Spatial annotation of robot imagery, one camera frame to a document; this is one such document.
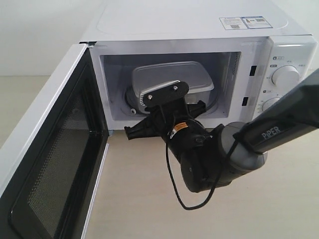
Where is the white microwave oven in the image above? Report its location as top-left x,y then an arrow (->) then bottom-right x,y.
81,0 -> 318,130

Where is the white upper control knob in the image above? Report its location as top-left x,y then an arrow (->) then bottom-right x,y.
271,65 -> 301,88

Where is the white plastic lidded container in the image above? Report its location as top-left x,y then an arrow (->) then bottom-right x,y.
132,61 -> 215,104

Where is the blue white label sticker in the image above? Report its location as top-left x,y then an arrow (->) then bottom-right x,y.
219,16 -> 273,30

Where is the white microwave door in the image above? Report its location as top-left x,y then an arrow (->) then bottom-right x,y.
0,43 -> 109,239

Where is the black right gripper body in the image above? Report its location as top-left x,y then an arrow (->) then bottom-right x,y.
147,98 -> 211,159

